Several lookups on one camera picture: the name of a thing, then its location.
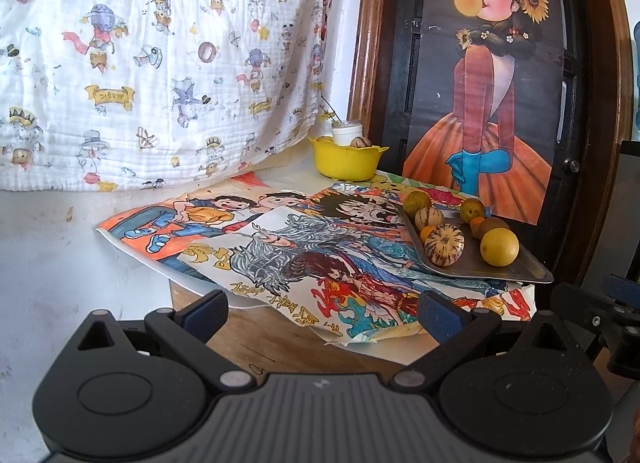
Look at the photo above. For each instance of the dried twig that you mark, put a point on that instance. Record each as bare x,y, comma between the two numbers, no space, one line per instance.
328,116

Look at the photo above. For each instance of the grey-haired figure drawing sheet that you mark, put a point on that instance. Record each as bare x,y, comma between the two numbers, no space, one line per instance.
310,263

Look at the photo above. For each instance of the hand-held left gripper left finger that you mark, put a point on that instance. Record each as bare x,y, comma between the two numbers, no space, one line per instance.
205,315

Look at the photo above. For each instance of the pirate cartoon drawing sheet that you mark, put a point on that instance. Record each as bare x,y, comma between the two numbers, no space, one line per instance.
350,203

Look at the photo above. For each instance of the white jar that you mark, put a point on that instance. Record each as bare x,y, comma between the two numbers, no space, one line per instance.
345,133

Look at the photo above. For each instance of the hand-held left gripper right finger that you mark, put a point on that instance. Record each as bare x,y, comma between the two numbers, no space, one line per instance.
442,318

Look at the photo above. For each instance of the metal door knob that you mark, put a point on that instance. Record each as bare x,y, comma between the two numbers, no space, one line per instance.
570,165

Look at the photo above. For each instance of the round yellow citrus fruit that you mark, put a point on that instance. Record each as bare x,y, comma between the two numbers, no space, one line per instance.
499,246

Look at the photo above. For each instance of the printed cartoon blanket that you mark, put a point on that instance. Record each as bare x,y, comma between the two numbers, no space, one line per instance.
150,68

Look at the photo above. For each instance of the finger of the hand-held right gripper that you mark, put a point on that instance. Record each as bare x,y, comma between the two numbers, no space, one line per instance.
622,287
575,303

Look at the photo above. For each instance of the black door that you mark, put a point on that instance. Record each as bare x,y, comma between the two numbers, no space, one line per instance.
400,68

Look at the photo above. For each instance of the yellow bear drawing sheet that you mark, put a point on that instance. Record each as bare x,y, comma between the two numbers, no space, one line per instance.
385,185

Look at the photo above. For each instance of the yellow plastic bowl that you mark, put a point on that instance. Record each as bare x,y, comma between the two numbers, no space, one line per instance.
345,163

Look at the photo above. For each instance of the brown kiwi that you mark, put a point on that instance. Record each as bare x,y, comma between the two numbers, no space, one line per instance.
495,227

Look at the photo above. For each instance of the yellow-green fruit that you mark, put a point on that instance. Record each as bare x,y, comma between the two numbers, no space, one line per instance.
472,209
417,202

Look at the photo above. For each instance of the wall poster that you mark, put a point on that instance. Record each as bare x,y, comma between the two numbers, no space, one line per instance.
480,93

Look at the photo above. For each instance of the small orange fruit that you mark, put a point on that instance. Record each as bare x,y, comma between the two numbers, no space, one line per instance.
477,226
427,234

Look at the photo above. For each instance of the grey panel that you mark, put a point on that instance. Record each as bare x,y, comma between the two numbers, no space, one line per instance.
631,203

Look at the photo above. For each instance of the wooden door frame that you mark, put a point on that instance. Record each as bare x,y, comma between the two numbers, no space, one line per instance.
367,43

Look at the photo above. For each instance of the children cartoon drawing sheet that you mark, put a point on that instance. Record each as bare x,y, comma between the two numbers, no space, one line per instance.
200,223

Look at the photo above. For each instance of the metal tray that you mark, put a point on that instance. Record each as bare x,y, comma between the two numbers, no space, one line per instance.
470,268

